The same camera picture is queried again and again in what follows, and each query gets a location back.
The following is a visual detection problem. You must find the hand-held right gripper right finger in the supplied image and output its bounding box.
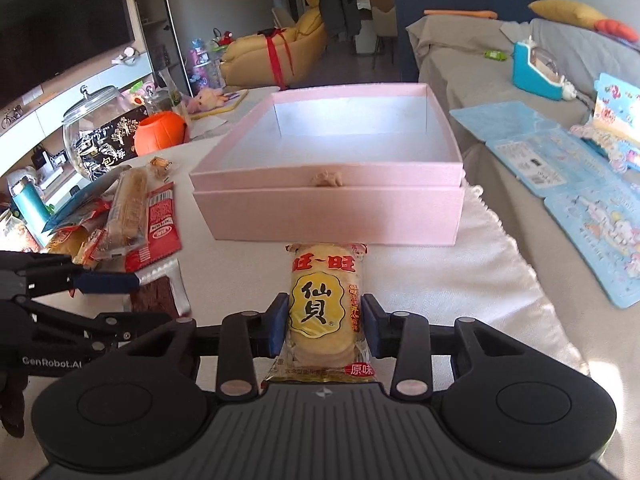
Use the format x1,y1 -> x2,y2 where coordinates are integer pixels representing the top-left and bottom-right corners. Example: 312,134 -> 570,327
361,293 -> 532,400

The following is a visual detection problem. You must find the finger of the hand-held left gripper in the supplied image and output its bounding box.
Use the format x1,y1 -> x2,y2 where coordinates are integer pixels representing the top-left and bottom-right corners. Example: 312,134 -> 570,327
20,254 -> 140,297
14,300 -> 195,355

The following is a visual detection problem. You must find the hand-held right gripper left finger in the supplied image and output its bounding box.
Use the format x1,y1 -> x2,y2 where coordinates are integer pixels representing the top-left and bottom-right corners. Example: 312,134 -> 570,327
124,292 -> 291,402

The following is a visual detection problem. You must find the yellow rice cracker packet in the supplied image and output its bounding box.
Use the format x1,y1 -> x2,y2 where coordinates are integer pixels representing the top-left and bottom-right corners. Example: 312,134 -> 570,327
260,241 -> 377,385

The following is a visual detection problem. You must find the long red snack packet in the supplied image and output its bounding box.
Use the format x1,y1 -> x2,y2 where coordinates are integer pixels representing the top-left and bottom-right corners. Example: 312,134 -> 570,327
124,181 -> 183,274

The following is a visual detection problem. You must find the pink cardboard box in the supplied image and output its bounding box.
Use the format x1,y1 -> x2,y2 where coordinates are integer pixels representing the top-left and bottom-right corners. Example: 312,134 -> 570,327
189,82 -> 467,247

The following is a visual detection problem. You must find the orange yellow snack packet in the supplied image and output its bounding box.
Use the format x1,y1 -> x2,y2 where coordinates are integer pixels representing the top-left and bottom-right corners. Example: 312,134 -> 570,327
46,227 -> 113,269

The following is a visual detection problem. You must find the dark jerky silver packet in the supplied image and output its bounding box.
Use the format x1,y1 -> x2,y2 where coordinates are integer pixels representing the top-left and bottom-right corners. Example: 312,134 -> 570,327
129,259 -> 193,319

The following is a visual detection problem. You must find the clear biscuit packet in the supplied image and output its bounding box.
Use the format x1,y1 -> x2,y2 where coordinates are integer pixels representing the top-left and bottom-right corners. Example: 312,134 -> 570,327
102,166 -> 149,257

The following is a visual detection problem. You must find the blue snack packet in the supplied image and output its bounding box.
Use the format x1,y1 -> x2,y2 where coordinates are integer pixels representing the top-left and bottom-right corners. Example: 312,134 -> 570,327
42,174 -> 123,233

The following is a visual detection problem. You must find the teal water bottle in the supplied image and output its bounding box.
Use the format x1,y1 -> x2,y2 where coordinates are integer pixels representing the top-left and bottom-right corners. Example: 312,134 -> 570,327
7,176 -> 53,233

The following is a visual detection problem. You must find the black printed snack bag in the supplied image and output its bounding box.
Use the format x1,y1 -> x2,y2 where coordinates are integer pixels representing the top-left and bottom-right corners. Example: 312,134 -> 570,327
75,117 -> 140,182

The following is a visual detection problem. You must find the orange pumpkin bucket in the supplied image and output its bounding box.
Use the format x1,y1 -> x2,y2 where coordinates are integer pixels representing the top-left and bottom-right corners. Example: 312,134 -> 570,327
135,112 -> 191,157

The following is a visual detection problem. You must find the glass jar with lid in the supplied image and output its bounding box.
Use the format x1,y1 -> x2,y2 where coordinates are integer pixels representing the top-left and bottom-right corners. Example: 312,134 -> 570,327
62,85 -> 137,181

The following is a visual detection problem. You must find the pink plush toy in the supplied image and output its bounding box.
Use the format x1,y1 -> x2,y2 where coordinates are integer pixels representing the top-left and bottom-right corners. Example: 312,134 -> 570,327
186,87 -> 228,113

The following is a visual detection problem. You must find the white low table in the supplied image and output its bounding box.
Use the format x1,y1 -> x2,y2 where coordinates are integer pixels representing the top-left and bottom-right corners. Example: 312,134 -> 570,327
189,86 -> 286,143

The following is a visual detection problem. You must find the colourful kids water bottle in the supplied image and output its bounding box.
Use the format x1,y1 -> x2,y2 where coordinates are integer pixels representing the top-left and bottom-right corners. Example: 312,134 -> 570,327
186,37 -> 227,90

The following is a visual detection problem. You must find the blue cartoon puzzle board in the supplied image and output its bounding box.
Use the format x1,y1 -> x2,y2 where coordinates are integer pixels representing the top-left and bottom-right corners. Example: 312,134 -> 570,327
542,184 -> 640,310

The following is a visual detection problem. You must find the black television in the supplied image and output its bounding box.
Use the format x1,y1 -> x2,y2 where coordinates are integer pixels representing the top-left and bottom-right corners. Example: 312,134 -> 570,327
0,0 -> 137,111

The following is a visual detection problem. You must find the red ribbon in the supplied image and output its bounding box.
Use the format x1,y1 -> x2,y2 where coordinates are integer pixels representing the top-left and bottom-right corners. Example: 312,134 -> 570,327
264,27 -> 295,88

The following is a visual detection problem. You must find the yellow sofa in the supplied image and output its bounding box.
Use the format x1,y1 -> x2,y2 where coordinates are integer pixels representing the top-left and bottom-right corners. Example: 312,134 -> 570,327
220,0 -> 331,88

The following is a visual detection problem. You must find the grey covered sofa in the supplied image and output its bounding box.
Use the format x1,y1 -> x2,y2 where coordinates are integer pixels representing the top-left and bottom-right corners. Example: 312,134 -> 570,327
406,14 -> 640,480

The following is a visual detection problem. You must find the beige chair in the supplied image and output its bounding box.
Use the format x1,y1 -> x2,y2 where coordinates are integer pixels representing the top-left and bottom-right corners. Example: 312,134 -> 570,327
371,0 -> 399,57

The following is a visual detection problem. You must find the teal toy case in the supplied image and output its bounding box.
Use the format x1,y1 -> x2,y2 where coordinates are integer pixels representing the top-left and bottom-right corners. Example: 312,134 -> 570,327
511,36 -> 581,102

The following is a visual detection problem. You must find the colourful picture book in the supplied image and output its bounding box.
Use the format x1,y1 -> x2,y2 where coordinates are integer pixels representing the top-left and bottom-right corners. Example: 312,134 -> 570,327
569,72 -> 640,177

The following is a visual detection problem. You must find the orange stick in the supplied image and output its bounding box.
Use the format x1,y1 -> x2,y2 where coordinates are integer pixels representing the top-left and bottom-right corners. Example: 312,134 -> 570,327
424,8 -> 499,19

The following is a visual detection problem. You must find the yellow pillow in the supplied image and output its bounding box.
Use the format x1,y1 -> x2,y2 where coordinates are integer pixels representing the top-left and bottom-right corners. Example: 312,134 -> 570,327
529,0 -> 640,43

